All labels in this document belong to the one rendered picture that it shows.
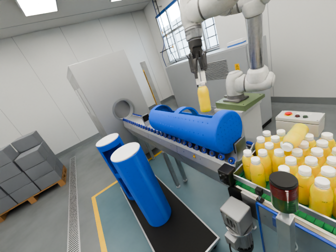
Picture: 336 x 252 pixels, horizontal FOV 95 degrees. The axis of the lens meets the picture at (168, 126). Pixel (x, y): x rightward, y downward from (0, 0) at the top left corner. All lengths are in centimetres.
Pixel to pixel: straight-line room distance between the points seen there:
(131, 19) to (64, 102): 360
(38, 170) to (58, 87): 267
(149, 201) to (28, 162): 289
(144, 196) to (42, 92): 482
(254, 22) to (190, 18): 61
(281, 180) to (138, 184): 117
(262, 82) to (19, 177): 416
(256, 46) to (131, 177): 143
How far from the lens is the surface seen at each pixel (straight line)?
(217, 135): 96
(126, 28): 643
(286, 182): 52
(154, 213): 175
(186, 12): 95
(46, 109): 582
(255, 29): 144
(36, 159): 398
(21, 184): 421
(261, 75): 151
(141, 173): 143
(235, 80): 157
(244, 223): 97
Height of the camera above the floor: 164
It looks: 23 degrees down
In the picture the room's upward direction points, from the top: 21 degrees counter-clockwise
